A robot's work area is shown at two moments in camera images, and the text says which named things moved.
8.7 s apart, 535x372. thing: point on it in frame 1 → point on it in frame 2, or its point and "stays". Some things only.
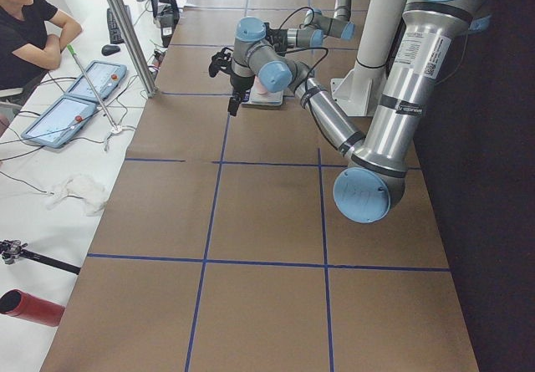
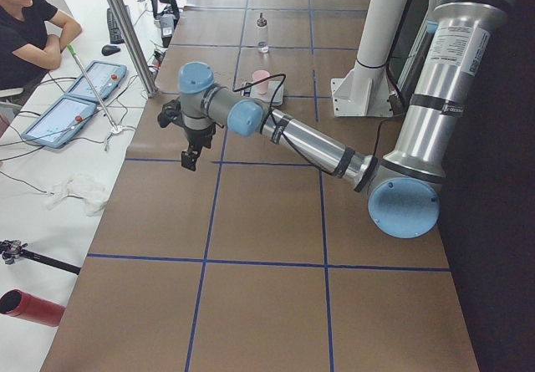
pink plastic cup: (259, 87) stays
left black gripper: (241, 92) → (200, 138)
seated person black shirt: (33, 33) stays
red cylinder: (18, 303) stays
